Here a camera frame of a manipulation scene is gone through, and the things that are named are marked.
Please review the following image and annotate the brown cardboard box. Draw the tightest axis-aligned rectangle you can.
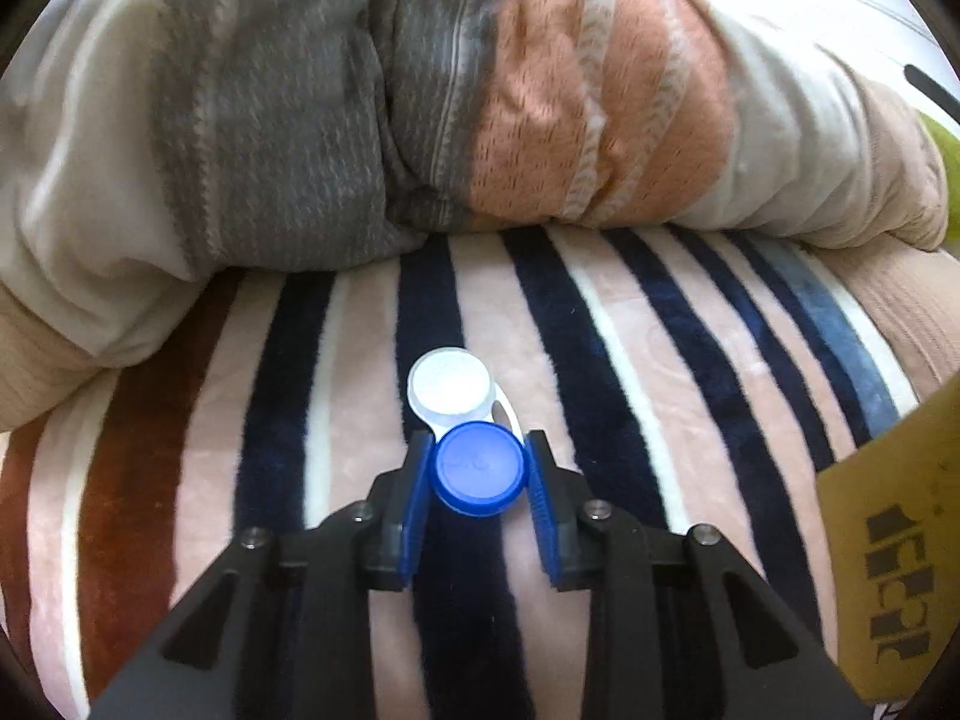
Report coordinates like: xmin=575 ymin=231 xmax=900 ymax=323
xmin=817 ymin=380 xmax=958 ymax=704

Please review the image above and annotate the blue white contact lens case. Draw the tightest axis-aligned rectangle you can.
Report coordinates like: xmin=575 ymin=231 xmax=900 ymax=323
xmin=407 ymin=346 xmax=527 ymax=518

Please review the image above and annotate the striped fleece blanket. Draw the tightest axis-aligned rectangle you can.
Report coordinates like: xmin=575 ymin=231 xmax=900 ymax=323
xmin=2 ymin=227 xmax=921 ymax=718

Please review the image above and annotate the pink ribbed pillow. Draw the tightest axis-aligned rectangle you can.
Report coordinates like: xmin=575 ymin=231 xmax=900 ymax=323
xmin=818 ymin=236 xmax=960 ymax=400

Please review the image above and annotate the striped pink grey duvet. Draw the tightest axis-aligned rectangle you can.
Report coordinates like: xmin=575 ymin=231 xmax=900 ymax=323
xmin=2 ymin=0 xmax=949 ymax=429

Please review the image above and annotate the green plush pillow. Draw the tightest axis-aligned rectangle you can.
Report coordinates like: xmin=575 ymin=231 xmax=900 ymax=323
xmin=919 ymin=114 xmax=960 ymax=245

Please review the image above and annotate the white bed headboard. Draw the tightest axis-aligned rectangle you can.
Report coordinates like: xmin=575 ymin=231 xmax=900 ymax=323
xmin=709 ymin=0 xmax=958 ymax=133

